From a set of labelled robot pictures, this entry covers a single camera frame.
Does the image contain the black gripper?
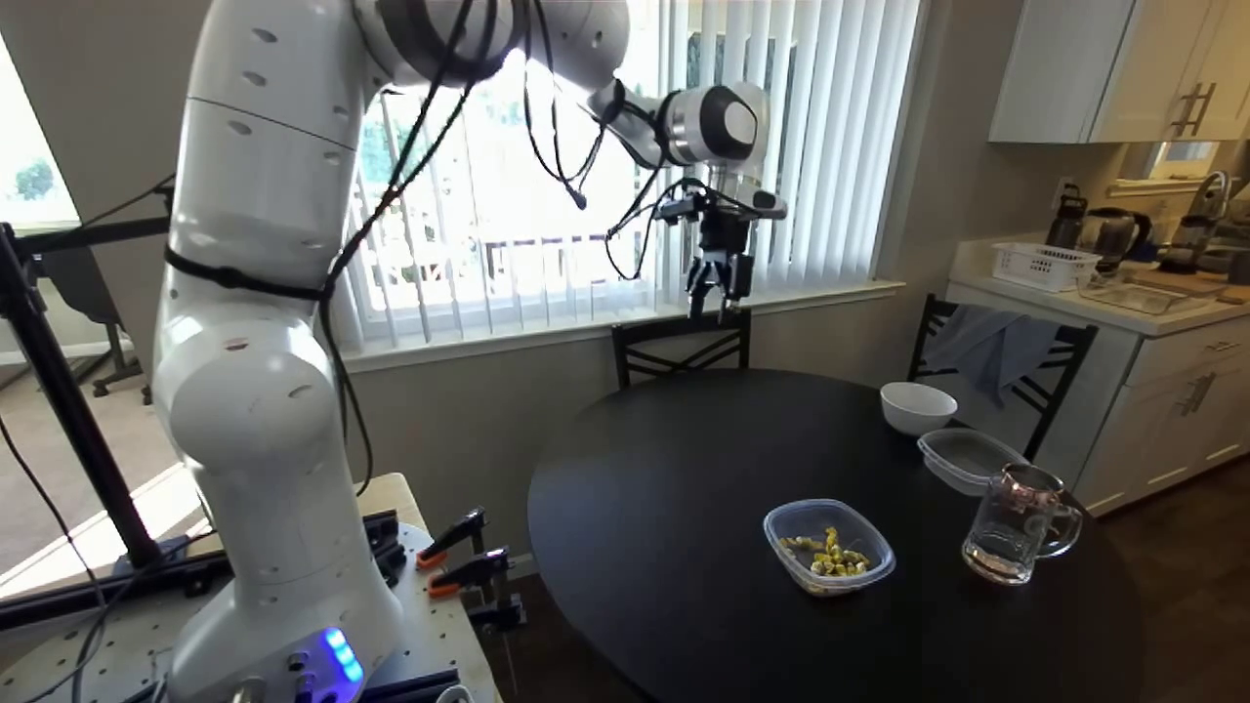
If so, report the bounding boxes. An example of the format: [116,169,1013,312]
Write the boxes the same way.
[682,205,765,322]

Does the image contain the clear lunch box with candy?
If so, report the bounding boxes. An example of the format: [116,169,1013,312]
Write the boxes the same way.
[758,498,901,603]

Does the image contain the yellow candy pile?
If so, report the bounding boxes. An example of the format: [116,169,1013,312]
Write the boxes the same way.
[792,523,874,581]

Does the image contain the black wooden chair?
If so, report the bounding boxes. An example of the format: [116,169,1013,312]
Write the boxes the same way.
[608,309,755,390]

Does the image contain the white vertical window blinds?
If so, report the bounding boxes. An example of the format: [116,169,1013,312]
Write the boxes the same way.
[330,0,930,359]

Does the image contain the white ceramic bowl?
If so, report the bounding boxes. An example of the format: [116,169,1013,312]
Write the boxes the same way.
[878,381,962,438]

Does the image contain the blue-grey cloth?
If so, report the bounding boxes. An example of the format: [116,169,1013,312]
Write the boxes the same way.
[927,305,1072,405]

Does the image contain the empty clear plastic container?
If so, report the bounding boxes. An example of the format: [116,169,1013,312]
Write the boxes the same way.
[913,425,1031,501]

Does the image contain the white plastic basket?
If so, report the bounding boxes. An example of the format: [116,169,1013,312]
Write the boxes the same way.
[992,239,1106,294]

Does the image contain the dark bottle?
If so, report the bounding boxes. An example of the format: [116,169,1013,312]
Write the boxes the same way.
[1047,175,1091,249]

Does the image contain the black chair with cloth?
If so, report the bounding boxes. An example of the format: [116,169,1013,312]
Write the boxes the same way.
[905,294,1102,460]

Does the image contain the black orange-tipped clamp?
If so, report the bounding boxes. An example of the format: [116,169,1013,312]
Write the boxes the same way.
[427,545,515,606]
[417,510,494,572]

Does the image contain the clear glass mug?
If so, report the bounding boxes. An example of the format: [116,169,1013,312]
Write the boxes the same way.
[956,460,1091,590]

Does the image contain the black kettle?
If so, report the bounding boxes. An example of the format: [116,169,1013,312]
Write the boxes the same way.
[1074,205,1160,269]

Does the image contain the white upper cabinet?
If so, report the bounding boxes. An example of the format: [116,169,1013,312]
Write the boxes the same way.
[987,0,1250,148]

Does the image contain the robot mounting table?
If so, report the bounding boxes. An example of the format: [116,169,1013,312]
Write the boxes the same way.
[0,471,503,703]

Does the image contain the white kitchen counter cabinet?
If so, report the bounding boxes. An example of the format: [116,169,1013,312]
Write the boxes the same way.
[946,239,1250,519]

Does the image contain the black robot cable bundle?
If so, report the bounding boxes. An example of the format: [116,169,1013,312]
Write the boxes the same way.
[315,0,706,501]

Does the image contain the black camera tripod stand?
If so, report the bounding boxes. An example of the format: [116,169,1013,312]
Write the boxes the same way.
[0,214,237,639]

